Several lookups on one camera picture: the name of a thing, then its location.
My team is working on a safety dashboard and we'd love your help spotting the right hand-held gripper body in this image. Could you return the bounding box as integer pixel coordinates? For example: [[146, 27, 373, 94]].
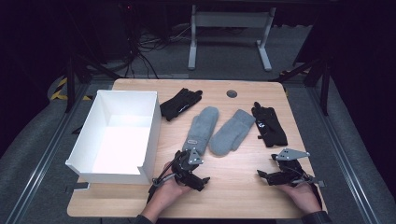
[[271, 148, 326, 188]]

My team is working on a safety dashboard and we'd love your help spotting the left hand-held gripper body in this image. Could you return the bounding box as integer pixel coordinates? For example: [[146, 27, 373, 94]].
[[170, 147, 205, 187]]

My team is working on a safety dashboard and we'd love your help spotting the black glove with buckle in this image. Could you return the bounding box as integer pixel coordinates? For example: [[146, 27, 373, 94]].
[[250, 101, 289, 148]]

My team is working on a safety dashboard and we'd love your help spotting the person's right hand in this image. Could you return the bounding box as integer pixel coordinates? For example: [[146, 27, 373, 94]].
[[276, 183, 322, 216]]

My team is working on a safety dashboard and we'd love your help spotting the person's left hand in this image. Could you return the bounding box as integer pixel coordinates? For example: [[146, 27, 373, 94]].
[[148, 161, 192, 217]]

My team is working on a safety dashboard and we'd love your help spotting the grey mitten with label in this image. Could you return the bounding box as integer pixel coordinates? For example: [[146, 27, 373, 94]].
[[181, 105, 219, 157]]

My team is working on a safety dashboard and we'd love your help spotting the plain grey mitten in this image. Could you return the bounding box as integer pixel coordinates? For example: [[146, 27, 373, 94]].
[[208, 108, 257, 157]]

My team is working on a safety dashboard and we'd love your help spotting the white open box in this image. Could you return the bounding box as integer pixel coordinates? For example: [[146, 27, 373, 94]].
[[64, 90, 163, 186]]

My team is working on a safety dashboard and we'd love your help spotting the black metal stand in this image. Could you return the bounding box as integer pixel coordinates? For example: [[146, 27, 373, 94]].
[[269, 55, 332, 117], [64, 52, 122, 114]]

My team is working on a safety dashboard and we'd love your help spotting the yellow black hazard tape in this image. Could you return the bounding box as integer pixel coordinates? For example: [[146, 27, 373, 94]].
[[49, 77, 93, 102]]

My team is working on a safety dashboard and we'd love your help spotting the grey metal floor rail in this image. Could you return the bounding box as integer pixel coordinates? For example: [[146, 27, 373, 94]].
[[306, 87, 381, 224], [6, 83, 92, 224]]

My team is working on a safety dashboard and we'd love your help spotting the bundle of black floor cables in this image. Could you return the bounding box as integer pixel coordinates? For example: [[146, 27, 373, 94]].
[[124, 6, 194, 79]]

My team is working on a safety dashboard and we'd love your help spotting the white metal desk frame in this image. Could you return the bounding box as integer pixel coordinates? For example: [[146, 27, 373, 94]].
[[187, 4, 277, 73]]

